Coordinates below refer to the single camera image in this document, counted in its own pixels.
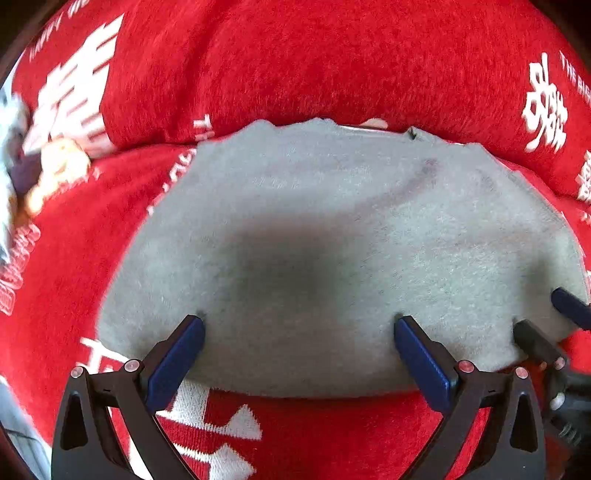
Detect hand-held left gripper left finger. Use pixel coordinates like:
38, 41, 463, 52
50, 314, 206, 480

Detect red printed blanket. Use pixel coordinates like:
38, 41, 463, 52
0, 138, 591, 480

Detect red printed quilt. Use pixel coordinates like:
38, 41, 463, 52
11, 0, 591, 206

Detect dark purple cloth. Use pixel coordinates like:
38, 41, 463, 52
11, 154, 43, 193

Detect grey knitted sweater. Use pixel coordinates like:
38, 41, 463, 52
98, 118, 590, 400

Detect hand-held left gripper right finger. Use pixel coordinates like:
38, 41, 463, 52
393, 316, 548, 480

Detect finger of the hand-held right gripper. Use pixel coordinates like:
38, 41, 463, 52
513, 319, 570, 371
551, 287, 591, 332

